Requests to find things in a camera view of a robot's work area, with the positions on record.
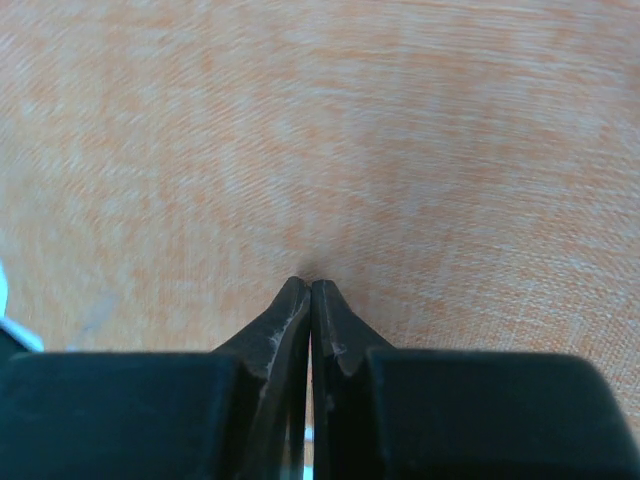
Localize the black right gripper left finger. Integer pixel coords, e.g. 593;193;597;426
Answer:
1;277;310;479

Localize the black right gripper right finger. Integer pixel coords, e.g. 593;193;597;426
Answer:
311;280;639;479

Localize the orange cloth napkin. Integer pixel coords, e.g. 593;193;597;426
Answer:
1;1;639;425

